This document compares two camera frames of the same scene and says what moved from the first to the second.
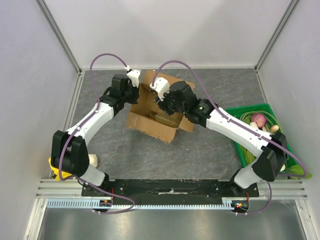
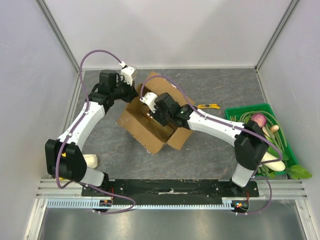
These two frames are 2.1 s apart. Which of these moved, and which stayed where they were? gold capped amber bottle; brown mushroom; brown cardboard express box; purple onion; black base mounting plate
Moved: brown cardboard express box; gold capped amber bottle
Stayed: purple onion; black base mounting plate; brown mushroom
